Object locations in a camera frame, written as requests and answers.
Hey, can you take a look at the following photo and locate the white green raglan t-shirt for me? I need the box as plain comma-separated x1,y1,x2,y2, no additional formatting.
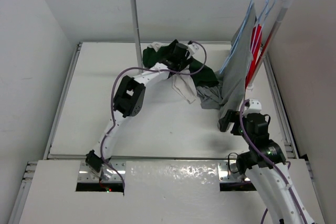
142,40,218,104

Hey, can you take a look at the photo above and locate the light blue wire hanger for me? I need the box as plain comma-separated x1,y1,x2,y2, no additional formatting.
219,0,254,74

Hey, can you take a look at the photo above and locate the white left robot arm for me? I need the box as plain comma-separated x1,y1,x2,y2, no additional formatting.
86,41,197,176

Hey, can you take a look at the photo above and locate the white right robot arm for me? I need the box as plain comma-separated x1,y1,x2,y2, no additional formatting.
219,110,315,223

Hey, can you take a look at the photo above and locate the grey t-shirt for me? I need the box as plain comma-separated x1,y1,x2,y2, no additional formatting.
197,4,256,119

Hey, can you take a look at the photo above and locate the red white shirt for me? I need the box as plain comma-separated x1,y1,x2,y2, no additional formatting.
245,25,270,89

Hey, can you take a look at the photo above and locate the blue hanger middle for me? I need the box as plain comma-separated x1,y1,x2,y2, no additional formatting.
250,0,272,51

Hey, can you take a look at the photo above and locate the blue hanger right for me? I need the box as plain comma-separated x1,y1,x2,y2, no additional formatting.
258,0,277,43

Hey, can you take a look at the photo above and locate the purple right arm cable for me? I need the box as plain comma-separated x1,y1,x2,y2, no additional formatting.
239,99,308,224

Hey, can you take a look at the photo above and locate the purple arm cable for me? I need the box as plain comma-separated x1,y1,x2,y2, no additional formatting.
99,40,209,190
239,99,308,224

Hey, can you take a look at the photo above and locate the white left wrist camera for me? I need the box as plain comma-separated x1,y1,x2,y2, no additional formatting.
187,41,199,56

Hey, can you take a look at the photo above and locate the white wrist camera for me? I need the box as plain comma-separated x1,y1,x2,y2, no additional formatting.
245,99,262,114
187,41,199,56

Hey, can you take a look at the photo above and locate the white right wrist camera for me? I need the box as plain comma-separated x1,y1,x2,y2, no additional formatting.
245,99,262,114

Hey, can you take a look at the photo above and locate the metal base plate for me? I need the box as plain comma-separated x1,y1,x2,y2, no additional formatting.
77,159,250,184

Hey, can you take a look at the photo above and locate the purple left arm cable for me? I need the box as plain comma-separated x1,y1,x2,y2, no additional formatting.
99,40,209,190

